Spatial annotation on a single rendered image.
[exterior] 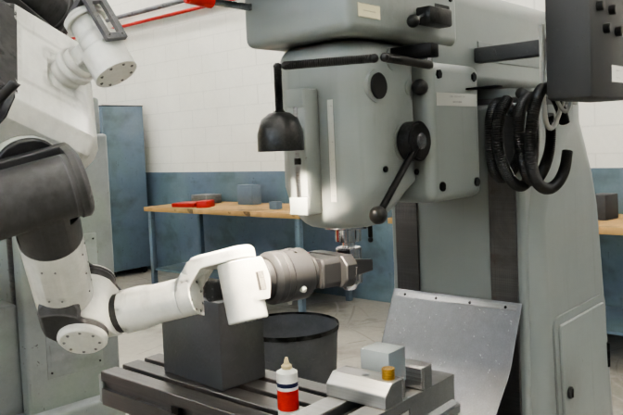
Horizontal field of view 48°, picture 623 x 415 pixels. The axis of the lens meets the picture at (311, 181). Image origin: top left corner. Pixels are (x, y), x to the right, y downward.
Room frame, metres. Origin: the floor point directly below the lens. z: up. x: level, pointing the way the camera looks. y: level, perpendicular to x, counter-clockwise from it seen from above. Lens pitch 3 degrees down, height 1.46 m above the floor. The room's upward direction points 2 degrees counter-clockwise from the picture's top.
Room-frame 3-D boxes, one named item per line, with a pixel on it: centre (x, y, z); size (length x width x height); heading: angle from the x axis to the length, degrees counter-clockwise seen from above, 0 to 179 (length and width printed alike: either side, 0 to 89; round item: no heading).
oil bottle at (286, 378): (1.31, 0.06, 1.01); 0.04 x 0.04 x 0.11
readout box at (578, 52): (1.28, -0.51, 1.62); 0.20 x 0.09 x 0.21; 139
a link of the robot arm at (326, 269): (1.22, 0.01, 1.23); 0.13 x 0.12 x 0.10; 38
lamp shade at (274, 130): (1.10, 0.05, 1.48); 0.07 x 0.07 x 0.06
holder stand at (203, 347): (1.57, 0.24, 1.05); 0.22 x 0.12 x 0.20; 45
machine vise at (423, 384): (1.21, -0.09, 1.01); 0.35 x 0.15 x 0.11; 140
